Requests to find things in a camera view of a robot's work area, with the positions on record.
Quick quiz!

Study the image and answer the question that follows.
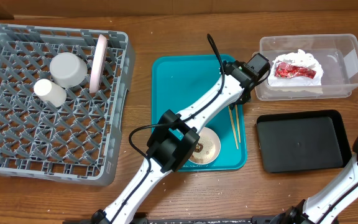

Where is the red foil snack wrapper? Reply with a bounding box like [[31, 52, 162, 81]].
[[274, 62, 316, 79]]

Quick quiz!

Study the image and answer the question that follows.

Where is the large white napkin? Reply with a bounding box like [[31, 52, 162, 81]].
[[267, 49, 324, 87]]

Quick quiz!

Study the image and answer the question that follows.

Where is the pink bowl with leftovers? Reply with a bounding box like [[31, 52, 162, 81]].
[[189, 127, 221, 165]]

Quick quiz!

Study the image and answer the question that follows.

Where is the white round plate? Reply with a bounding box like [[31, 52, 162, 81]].
[[89, 34, 108, 93]]

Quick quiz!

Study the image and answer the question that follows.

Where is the grey-green bowl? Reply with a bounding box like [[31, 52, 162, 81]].
[[49, 52, 88, 88]]

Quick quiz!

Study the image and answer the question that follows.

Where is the white paper cup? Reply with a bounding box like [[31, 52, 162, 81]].
[[34, 79, 67, 107]]

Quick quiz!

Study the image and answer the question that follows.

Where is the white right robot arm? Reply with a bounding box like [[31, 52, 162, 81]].
[[270, 137, 358, 224]]

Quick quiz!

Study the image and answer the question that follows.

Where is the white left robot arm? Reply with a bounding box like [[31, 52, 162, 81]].
[[90, 35, 270, 224]]

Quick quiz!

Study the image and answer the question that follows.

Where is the clear plastic waste bin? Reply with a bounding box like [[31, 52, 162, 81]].
[[255, 34, 358, 101]]

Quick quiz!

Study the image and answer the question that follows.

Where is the grey dishwasher rack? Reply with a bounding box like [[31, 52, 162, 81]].
[[0, 24, 135, 186]]

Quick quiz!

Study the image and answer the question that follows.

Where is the teal serving tray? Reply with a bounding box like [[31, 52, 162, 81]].
[[151, 55, 247, 172]]

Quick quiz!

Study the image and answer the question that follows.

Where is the black rectangular tray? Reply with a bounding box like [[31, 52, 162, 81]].
[[256, 110, 352, 173]]

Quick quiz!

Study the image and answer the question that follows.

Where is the brown food leftover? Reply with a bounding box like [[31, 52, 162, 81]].
[[195, 143, 203, 153]]

